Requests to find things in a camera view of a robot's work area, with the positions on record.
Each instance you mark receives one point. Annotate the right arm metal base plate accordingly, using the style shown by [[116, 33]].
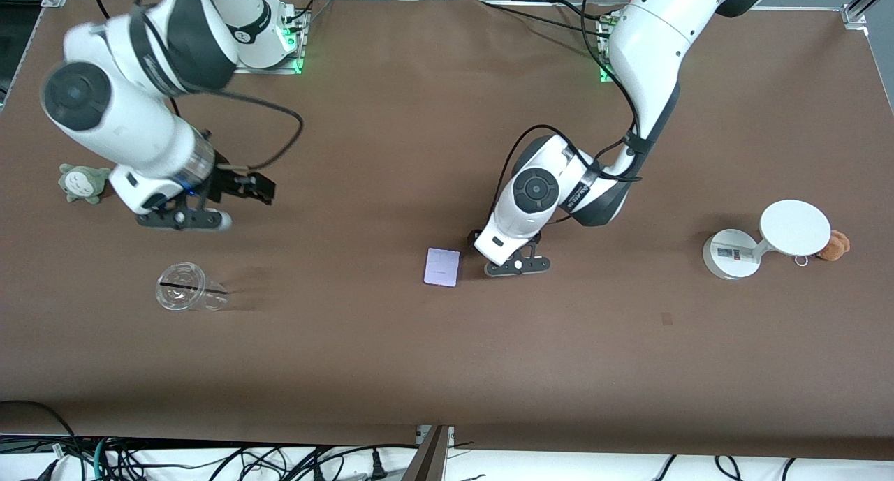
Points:
[[279, 69]]

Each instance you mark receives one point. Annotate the black straw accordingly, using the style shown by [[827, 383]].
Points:
[[181, 284]]

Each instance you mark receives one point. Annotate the grey metal post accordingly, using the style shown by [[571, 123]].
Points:
[[433, 460]]

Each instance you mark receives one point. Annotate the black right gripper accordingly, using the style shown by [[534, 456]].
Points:
[[227, 181]]

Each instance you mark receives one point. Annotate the brown table cover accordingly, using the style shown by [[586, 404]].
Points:
[[419, 153]]

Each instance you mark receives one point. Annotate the black power plug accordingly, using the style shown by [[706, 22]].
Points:
[[378, 467]]

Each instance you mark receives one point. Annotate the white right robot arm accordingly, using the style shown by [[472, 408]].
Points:
[[126, 125]]

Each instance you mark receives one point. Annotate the white round disc stand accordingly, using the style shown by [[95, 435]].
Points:
[[795, 227]]

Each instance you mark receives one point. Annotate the grey round plush toy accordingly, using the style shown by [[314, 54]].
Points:
[[84, 183]]

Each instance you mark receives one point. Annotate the clear plastic cup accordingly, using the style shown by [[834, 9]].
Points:
[[183, 299]]

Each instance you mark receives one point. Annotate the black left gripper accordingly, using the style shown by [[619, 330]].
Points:
[[538, 237]]

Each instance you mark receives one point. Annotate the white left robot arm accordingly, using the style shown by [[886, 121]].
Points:
[[649, 41]]

